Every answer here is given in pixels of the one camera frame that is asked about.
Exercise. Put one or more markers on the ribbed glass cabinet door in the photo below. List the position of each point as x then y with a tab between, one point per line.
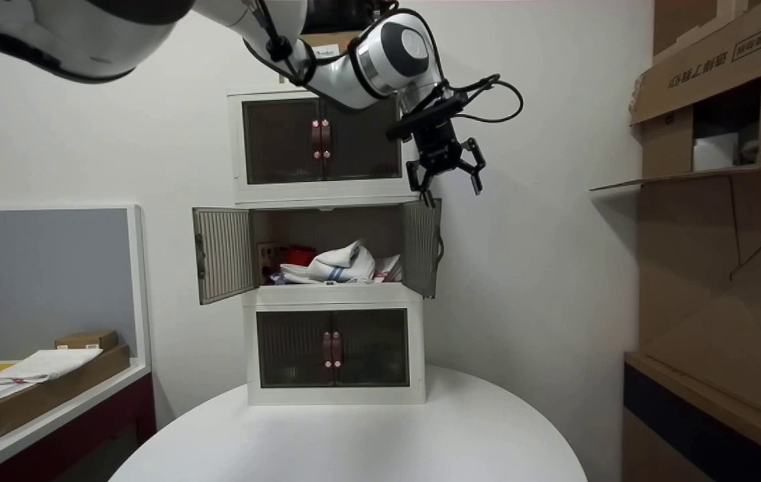
223	254
371	349
363	142
423	249
292	349
282	142

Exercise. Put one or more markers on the white cloth bag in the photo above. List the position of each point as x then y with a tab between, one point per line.
337	264

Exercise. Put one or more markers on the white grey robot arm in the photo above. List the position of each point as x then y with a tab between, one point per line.
87	36

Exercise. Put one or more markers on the white three-tier cabinet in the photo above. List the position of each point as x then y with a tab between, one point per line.
337	299

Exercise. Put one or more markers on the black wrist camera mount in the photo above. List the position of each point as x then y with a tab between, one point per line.
431	107

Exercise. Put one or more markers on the beige box with dials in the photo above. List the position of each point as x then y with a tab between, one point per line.
263	260

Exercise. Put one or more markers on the flat cardboard box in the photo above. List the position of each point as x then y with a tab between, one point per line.
50	392

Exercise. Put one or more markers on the white and maroon counter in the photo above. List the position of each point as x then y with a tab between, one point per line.
87	419

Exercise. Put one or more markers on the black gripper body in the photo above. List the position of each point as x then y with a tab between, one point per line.
443	150

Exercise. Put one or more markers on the red round object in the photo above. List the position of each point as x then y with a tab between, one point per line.
297	254

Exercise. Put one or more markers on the plain cardboard box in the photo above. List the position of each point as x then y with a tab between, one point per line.
689	17

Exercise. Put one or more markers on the grey partition panel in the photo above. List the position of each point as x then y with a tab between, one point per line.
42	277

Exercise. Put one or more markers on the large folded cardboard sheet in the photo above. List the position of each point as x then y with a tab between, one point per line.
731	296

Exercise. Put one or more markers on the small cardboard piece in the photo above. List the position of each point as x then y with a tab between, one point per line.
87	339

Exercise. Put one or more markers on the long printed cardboard box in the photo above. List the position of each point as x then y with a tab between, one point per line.
719	58

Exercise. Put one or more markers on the white paper sheet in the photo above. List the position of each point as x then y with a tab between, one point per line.
48	364

